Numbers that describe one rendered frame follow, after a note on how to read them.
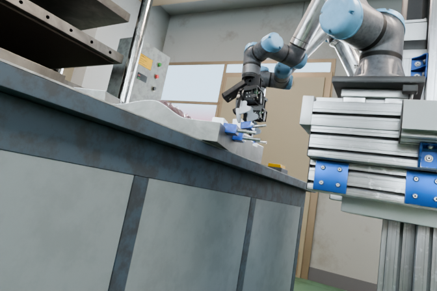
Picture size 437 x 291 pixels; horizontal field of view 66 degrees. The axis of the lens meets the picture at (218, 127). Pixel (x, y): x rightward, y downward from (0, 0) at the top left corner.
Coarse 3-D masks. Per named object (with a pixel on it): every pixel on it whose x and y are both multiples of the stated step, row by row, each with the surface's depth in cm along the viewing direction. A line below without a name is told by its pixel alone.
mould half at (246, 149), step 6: (240, 144) 125; (246, 144) 130; (258, 144) 138; (240, 150) 125; (246, 150) 130; (252, 150) 134; (258, 150) 139; (246, 156) 130; (252, 156) 134; (258, 156) 139; (258, 162) 139
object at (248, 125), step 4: (236, 120) 128; (240, 120) 127; (240, 124) 126; (244, 124) 126; (248, 124) 125; (252, 124) 126; (240, 128) 126; (244, 128) 125; (248, 128) 125; (252, 128) 126
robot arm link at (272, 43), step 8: (272, 32) 127; (264, 40) 128; (272, 40) 126; (280, 40) 128; (256, 48) 132; (264, 48) 128; (272, 48) 126; (280, 48) 127; (256, 56) 133; (264, 56) 131; (272, 56) 131; (280, 56) 131
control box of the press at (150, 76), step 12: (120, 48) 201; (144, 48) 200; (144, 60) 200; (156, 60) 209; (168, 60) 218; (120, 72) 195; (144, 72) 201; (156, 72) 209; (108, 84) 198; (120, 84) 192; (144, 84) 201; (156, 84) 210; (132, 96) 194; (144, 96) 202; (156, 96) 210
